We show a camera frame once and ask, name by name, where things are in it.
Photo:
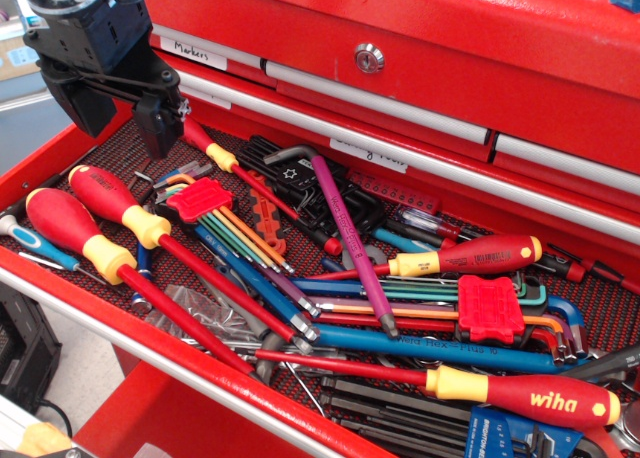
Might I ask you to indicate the white drawer label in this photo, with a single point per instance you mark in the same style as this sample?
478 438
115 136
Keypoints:
383 158

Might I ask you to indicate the steel open wrench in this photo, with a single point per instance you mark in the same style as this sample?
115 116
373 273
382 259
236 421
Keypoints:
374 254

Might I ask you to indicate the slim red yellow screwdriver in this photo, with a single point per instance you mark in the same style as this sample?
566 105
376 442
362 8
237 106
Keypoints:
196 136

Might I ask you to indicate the red tool chest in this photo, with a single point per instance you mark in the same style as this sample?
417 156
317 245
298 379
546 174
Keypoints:
521 116

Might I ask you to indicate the black long hex keys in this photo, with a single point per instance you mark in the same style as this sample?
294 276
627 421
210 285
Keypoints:
405 425

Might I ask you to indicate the blue handle tool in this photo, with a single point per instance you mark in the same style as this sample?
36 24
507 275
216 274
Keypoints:
402 243

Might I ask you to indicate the large red yellow screwdriver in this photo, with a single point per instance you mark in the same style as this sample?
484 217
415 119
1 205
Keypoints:
63 220

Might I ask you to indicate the clear handle tester screwdriver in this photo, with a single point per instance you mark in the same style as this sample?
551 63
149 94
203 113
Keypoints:
425 221

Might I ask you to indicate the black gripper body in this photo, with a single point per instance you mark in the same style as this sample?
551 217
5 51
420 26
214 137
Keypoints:
93 56

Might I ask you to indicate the black torx key holder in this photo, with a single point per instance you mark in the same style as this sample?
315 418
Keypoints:
295 182

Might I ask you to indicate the red bit holder strip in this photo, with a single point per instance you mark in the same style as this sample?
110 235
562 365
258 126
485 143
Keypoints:
395 191

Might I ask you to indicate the blue white handle screwdriver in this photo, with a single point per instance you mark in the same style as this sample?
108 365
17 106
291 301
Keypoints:
36 243

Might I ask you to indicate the white Markers label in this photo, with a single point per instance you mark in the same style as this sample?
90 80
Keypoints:
193 53

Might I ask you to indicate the red yellow screwdriver right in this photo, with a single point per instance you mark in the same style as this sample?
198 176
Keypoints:
491 254

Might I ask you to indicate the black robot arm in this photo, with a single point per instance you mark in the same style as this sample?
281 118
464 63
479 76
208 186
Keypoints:
93 53

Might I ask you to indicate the wiha red yellow screwdriver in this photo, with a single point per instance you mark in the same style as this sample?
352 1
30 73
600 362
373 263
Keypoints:
554 400

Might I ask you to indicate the silver chest lock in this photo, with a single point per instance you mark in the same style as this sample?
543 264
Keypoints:
369 58

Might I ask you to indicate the long blue Allen key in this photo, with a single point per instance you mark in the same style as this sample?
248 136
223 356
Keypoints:
443 350

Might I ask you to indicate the blue Brighton hex key holder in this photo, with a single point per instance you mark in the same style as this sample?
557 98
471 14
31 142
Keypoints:
495 434

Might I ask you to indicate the orange black tool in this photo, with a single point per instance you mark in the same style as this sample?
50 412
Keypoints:
267 221

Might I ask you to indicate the red holder Allen set right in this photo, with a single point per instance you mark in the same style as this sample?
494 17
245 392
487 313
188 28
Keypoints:
513 323

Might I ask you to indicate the red holder Allen set left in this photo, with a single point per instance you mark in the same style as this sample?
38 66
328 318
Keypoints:
206 202

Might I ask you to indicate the blue Allen key left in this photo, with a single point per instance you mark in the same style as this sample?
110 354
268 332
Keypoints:
282 305

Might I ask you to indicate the violet Allen key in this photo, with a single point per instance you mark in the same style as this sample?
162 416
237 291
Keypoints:
347 229

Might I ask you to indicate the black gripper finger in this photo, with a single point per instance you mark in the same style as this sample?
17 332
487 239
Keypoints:
161 121

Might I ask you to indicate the small red black screwdriver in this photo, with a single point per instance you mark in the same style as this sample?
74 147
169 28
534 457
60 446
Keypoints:
574 268

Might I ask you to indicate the black box on floor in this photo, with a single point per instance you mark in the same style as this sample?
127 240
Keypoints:
30 351

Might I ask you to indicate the red holder allen set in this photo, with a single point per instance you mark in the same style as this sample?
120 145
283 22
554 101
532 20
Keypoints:
206 202
513 323

